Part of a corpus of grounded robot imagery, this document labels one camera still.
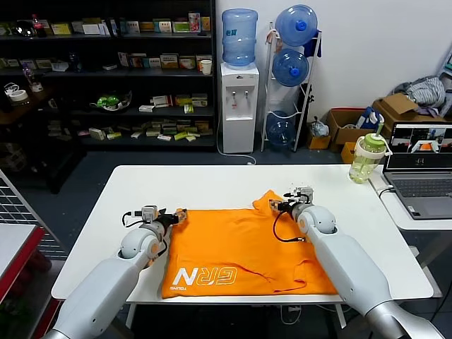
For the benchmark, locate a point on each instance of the crumpled plastic bag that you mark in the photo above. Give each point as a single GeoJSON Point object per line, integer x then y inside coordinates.
{"type": "Point", "coordinates": [319, 129]}

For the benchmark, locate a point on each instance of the white water dispenser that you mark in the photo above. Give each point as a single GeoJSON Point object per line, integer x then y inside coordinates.
{"type": "Point", "coordinates": [238, 113]}

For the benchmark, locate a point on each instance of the blue white bag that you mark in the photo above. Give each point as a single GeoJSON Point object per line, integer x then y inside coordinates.
{"type": "Point", "coordinates": [369, 118]}

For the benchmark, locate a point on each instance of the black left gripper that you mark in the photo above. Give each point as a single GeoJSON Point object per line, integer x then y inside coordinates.
{"type": "Point", "coordinates": [166, 221]}

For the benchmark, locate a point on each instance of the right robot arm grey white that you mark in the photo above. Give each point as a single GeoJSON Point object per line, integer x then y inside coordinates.
{"type": "Point", "coordinates": [346, 261]}

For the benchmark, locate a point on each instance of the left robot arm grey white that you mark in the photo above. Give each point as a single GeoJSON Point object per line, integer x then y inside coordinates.
{"type": "Point", "coordinates": [102, 289]}

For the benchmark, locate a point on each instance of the grey open laptop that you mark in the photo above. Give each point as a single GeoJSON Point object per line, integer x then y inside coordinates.
{"type": "Point", "coordinates": [420, 183]}

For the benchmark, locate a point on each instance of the blue glass bottle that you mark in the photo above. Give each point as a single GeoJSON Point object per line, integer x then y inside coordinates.
{"type": "Point", "coordinates": [75, 63]}

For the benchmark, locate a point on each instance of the shiny dark round bowl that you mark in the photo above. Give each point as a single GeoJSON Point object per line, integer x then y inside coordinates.
{"type": "Point", "coordinates": [24, 29]}

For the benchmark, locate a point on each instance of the pink print carton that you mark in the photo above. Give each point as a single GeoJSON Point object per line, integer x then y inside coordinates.
{"type": "Point", "coordinates": [194, 23]}

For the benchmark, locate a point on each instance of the dark blue hanging cloth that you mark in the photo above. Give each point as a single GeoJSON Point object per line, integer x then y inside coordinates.
{"type": "Point", "coordinates": [313, 47]}

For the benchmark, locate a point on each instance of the cardboard box holding clothes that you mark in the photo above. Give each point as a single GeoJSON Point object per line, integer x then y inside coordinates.
{"type": "Point", "coordinates": [399, 106]}

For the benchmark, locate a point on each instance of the upright blue water jug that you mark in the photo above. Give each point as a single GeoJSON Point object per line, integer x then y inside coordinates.
{"type": "Point", "coordinates": [239, 39]}

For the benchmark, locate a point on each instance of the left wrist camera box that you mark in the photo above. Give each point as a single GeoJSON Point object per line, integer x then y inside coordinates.
{"type": "Point", "coordinates": [149, 213]}

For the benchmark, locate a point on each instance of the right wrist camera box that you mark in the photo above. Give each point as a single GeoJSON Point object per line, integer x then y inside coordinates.
{"type": "Point", "coordinates": [303, 193]}

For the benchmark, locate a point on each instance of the blue water jug lying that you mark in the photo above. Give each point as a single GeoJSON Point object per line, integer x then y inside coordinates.
{"type": "Point", "coordinates": [290, 68]}
{"type": "Point", "coordinates": [280, 129]}
{"type": "Point", "coordinates": [296, 25]}

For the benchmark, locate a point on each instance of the dark bowl green contents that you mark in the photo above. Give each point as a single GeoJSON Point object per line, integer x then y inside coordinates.
{"type": "Point", "coordinates": [111, 103]}

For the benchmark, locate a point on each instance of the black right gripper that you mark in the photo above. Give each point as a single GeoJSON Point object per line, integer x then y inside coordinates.
{"type": "Point", "coordinates": [290, 207]}

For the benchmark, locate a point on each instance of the small brown cardboard box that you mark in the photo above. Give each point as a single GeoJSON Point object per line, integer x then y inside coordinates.
{"type": "Point", "coordinates": [347, 153]}

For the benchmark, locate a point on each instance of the large open cardboard box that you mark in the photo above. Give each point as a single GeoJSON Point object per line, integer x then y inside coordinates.
{"type": "Point", "coordinates": [344, 132]}

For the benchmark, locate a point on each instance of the white paper cup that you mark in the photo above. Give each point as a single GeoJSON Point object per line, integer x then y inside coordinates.
{"type": "Point", "coordinates": [206, 68]}

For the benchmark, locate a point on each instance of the white metal jug rack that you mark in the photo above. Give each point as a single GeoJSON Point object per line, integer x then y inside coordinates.
{"type": "Point", "coordinates": [269, 92]}

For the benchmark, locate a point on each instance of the white tape roll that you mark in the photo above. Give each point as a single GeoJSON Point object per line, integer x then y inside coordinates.
{"type": "Point", "coordinates": [17, 96]}

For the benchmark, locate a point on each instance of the black stand beside rack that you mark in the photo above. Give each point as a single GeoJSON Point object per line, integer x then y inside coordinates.
{"type": "Point", "coordinates": [308, 100]}

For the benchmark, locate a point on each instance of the clear bottle green lid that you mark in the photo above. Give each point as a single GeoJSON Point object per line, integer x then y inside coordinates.
{"type": "Point", "coordinates": [365, 159]}

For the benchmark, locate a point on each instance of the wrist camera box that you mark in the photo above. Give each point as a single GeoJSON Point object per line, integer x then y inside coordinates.
{"type": "Point", "coordinates": [303, 193]}
{"type": "Point", "coordinates": [149, 213]}

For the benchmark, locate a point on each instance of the orange t-shirt white print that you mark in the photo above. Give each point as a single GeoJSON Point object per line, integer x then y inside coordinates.
{"type": "Point", "coordinates": [229, 240]}

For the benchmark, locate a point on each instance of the small orange cardboard box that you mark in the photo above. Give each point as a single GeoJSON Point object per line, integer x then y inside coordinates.
{"type": "Point", "coordinates": [319, 142]}

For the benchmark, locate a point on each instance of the beige hanging cloth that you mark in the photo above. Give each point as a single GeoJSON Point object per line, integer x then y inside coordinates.
{"type": "Point", "coordinates": [273, 39]}

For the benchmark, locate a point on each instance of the cola bottle red label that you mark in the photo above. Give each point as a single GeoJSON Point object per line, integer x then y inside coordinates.
{"type": "Point", "coordinates": [39, 26]}

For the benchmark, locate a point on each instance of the black shelving unit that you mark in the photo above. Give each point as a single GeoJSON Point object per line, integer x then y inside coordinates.
{"type": "Point", "coordinates": [106, 84]}

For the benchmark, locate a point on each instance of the grey pile of clothes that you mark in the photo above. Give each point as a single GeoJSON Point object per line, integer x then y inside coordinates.
{"type": "Point", "coordinates": [425, 90]}

